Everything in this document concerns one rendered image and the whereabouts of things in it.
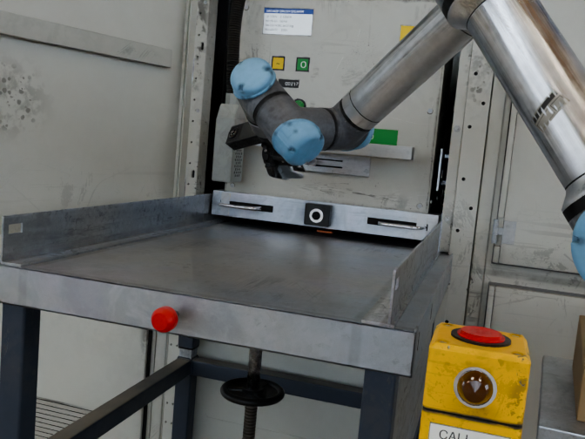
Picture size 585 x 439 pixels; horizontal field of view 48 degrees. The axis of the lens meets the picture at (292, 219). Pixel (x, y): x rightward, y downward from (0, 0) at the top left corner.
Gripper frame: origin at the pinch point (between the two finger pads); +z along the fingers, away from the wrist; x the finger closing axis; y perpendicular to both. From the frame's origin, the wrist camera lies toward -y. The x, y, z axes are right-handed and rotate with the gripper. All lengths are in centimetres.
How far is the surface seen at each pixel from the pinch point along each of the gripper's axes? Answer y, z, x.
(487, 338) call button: 45, -64, -45
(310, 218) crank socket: 3.8, 14.0, -3.5
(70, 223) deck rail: -21.8, -32.4, -30.0
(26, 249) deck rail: -22, -40, -38
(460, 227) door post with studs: 37.0, 12.6, -1.5
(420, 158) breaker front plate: 26.3, 9.6, 12.4
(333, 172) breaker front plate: 7.2, 11.7, 7.8
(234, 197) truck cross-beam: -16.1, 14.9, -0.4
